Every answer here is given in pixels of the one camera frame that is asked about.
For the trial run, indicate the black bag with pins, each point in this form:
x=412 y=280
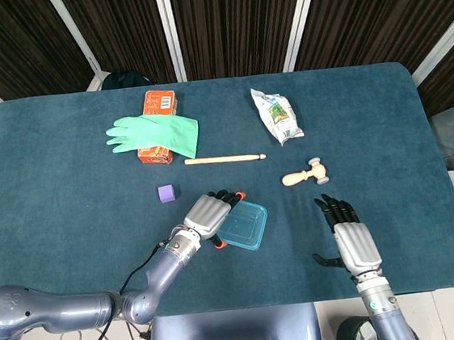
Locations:
x=124 y=80

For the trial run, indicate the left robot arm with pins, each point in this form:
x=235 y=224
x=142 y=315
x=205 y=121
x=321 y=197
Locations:
x=63 y=309

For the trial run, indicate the dark slatted partition panel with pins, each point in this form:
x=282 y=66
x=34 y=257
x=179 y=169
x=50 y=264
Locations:
x=377 y=12
x=236 y=23
x=14 y=42
x=122 y=26

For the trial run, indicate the white snack bag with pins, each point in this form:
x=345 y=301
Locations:
x=278 y=116

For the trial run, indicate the blue translucent plastic lid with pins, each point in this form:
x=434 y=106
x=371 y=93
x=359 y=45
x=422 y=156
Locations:
x=245 y=227

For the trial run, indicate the small wooden mallet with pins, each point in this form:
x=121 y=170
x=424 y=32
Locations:
x=301 y=177

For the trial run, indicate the orange carton box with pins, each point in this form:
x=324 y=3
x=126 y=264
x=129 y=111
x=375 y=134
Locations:
x=159 y=102

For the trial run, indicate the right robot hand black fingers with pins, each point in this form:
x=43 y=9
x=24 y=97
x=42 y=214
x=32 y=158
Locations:
x=357 y=245

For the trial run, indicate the purple foam cube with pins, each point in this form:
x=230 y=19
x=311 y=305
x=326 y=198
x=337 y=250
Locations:
x=166 y=193

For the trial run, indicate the black waste bin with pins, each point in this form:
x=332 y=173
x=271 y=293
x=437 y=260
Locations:
x=354 y=335

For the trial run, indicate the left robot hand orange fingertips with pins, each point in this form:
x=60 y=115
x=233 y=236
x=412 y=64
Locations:
x=207 y=216

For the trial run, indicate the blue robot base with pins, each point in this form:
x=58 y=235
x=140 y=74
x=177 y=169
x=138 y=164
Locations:
x=232 y=336

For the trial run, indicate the teal table cloth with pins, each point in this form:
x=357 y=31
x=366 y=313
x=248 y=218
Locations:
x=75 y=234

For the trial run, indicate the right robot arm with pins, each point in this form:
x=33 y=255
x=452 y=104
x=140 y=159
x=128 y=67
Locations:
x=386 y=315

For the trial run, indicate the green rubber glove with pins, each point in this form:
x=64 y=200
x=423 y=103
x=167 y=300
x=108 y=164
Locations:
x=158 y=132

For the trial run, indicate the wooden drumstick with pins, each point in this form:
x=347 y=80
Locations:
x=222 y=159

